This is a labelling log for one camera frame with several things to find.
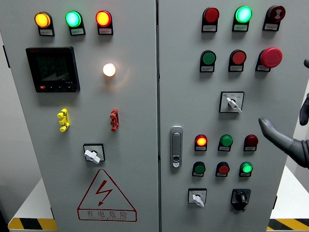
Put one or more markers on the large red stop button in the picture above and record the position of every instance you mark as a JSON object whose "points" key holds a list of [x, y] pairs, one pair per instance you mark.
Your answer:
{"points": [[271, 57]]}

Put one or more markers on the black square display meter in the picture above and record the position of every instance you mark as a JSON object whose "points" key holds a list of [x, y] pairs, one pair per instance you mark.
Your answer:
{"points": [[53, 70]]}

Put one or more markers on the black yellow striped tape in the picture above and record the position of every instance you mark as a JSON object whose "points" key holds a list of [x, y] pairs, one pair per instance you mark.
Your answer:
{"points": [[31, 224], [289, 224]]}

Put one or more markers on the black door hinge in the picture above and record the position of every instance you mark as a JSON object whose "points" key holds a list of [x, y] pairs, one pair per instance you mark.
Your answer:
{"points": [[6, 56], [275, 202], [52, 213]]}

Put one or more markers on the small lit red lamp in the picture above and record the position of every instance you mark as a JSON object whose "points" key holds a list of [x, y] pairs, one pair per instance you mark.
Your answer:
{"points": [[201, 140]]}

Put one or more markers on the grey cabinet door with lock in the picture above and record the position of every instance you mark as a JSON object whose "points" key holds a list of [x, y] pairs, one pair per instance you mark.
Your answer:
{"points": [[188, 96]]}

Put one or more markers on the small green push button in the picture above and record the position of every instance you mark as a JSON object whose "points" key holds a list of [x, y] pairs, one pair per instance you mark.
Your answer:
{"points": [[200, 169]]}

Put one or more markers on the large red push button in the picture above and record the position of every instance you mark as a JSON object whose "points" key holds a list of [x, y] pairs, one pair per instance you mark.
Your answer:
{"points": [[211, 15], [238, 57]]}

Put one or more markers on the red warning triangle sticker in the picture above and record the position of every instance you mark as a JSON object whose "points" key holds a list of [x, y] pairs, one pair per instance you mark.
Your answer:
{"points": [[103, 191]]}

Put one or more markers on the small green lamp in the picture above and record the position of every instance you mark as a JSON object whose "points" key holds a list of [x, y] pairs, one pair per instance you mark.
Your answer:
{"points": [[226, 140]]}

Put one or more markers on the small lit green button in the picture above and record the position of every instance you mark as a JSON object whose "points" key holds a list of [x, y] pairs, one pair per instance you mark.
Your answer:
{"points": [[246, 168]]}

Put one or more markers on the grey cabinet door with display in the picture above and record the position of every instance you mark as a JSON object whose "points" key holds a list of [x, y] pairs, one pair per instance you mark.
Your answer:
{"points": [[135, 108]]}

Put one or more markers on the white glowing lamp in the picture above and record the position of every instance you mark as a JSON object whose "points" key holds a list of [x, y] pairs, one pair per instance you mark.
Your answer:
{"points": [[109, 70]]}

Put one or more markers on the yellow round indicator lamp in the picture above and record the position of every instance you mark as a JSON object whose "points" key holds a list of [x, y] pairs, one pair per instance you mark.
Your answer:
{"points": [[42, 20]]}

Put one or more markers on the lit green round lamp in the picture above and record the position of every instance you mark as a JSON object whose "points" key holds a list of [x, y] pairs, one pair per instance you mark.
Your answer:
{"points": [[243, 14], [73, 18]]}

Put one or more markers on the dark red buzzer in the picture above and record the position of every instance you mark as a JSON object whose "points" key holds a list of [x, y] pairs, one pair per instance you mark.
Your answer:
{"points": [[276, 13]]}

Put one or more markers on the silver door lock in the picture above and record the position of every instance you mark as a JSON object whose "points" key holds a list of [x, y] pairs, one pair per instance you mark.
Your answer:
{"points": [[176, 147]]}

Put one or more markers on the large green push button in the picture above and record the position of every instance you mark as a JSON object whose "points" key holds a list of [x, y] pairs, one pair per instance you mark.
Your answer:
{"points": [[209, 58]]}

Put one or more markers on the lit red round lamp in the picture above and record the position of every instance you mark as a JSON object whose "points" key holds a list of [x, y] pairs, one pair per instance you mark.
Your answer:
{"points": [[103, 18]]}

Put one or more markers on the small red push button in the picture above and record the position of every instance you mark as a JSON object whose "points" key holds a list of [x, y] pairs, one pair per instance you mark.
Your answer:
{"points": [[223, 169]]}

